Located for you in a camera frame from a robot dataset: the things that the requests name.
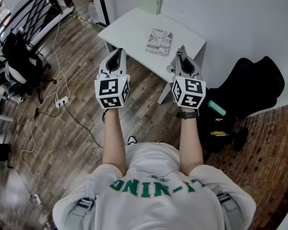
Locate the white power strip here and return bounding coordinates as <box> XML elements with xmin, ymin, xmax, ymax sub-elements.
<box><xmin>55</xmin><ymin>96</ymin><xmax>70</xmax><ymax>109</ymax></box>

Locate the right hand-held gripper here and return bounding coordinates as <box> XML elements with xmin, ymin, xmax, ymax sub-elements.
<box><xmin>171</xmin><ymin>53</ymin><xmax>206</xmax><ymax>110</ymax></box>

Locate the person's right forearm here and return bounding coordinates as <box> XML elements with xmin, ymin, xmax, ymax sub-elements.
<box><xmin>179</xmin><ymin>106</ymin><xmax>204</xmax><ymax>176</ymax></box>

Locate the black office chair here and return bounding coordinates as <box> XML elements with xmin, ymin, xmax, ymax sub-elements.
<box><xmin>0</xmin><ymin>31</ymin><xmax>57</xmax><ymax>104</ymax></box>

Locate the grey harness strap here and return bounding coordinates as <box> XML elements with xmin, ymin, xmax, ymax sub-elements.
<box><xmin>69</xmin><ymin>196</ymin><xmax>96</xmax><ymax>230</ymax></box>
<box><xmin>216</xmin><ymin>193</ymin><xmax>245</xmax><ymax>230</ymax></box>

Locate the white table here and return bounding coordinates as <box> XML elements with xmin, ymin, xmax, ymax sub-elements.
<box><xmin>97</xmin><ymin>7</ymin><xmax>206</xmax><ymax>105</ymax></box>

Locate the grey right harness strap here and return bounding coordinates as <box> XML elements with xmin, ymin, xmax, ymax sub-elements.
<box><xmin>216</xmin><ymin>193</ymin><xmax>245</xmax><ymax>230</ymax></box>

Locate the black power cable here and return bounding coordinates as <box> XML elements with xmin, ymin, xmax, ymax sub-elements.
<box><xmin>62</xmin><ymin>102</ymin><xmax>104</xmax><ymax>149</ymax></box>

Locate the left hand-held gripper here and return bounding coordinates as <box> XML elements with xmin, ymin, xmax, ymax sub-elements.
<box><xmin>94</xmin><ymin>47</ymin><xmax>131</xmax><ymax>110</ymax></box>

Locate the printed flag cover book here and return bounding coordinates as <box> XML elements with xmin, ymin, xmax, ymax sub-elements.
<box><xmin>145</xmin><ymin>27</ymin><xmax>173</xmax><ymax>57</ymax></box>

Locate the clear plastic bottle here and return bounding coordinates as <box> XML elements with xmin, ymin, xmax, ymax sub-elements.
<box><xmin>87</xmin><ymin>0</ymin><xmax>99</xmax><ymax>23</ymax></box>

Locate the long white cable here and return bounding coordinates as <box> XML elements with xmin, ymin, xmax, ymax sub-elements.
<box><xmin>52</xmin><ymin>13</ymin><xmax>72</xmax><ymax>103</ymax></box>

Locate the person's left forearm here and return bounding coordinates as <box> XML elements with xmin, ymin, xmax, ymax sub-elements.
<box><xmin>102</xmin><ymin>108</ymin><xmax>128</xmax><ymax>177</ymax></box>

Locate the black wristwatch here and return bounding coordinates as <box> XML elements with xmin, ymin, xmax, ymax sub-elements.
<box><xmin>177</xmin><ymin>111</ymin><xmax>199</xmax><ymax>120</ymax></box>

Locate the yellow and black tape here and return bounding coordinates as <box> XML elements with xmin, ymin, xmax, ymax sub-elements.
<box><xmin>73</xmin><ymin>13</ymin><xmax>91</xmax><ymax>22</ymax></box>

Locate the teal bottle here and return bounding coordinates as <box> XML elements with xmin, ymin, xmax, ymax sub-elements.
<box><xmin>207</xmin><ymin>100</ymin><xmax>227</xmax><ymax>116</ymax></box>

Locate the black coat stand pole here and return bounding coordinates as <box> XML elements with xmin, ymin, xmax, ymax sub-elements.
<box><xmin>85</xmin><ymin>0</ymin><xmax>110</xmax><ymax>27</ymax></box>

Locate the white t-shirt with green print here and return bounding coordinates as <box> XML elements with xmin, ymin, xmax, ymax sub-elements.
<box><xmin>52</xmin><ymin>141</ymin><xmax>257</xmax><ymax>230</ymax></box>

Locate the grey left harness strap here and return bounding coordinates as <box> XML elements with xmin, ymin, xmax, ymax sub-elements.
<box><xmin>69</xmin><ymin>196</ymin><xmax>96</xmax><ymax>230</ymax></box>

